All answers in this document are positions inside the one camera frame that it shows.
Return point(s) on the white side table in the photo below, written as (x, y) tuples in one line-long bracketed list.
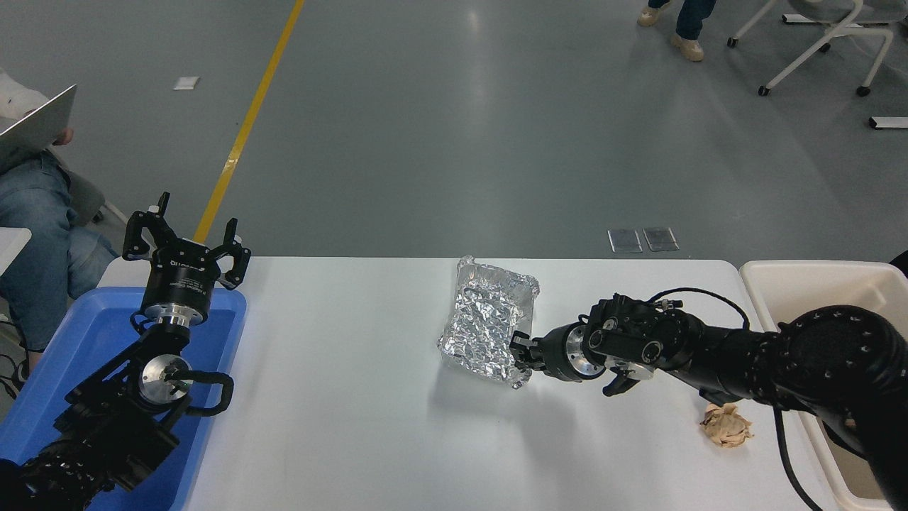
[(10, 245)]

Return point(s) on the white paper scrap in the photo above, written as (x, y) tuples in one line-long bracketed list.
[(186, 83)]

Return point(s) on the white floor bar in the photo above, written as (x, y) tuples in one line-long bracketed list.
[(890, 123)]

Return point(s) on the seated person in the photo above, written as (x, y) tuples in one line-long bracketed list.
[(35, 234)]

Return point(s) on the metal floor plate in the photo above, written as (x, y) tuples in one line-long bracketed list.
[(624, 241), (660, 239)]

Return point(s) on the blue plastic tray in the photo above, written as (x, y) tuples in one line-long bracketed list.
[(92, 333)]

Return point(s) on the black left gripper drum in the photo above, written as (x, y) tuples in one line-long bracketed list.
[(177, 280)]

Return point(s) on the person's hand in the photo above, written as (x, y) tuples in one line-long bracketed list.
[(62, 137)]

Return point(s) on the white wheeled chair base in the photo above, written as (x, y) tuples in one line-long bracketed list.
[(844, 30)]

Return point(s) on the grey chair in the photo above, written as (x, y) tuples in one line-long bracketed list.
[(85, 199)]

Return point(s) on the large pale bin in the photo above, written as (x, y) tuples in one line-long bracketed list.
[(816, 284)]

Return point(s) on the foil tray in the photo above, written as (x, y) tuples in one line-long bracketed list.
[(482, 312)]

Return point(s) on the standing person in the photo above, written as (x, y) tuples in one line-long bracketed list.
[(691, 21)]

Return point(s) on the crumpled tan paper ball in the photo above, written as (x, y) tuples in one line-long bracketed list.
[(727, 428)]

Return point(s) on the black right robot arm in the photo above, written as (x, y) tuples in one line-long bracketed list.
[(823, 348)]

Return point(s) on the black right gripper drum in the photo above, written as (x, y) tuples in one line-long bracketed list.
[(552, 353)]

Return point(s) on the silver laptop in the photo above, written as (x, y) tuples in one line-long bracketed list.
[(32, 131)]

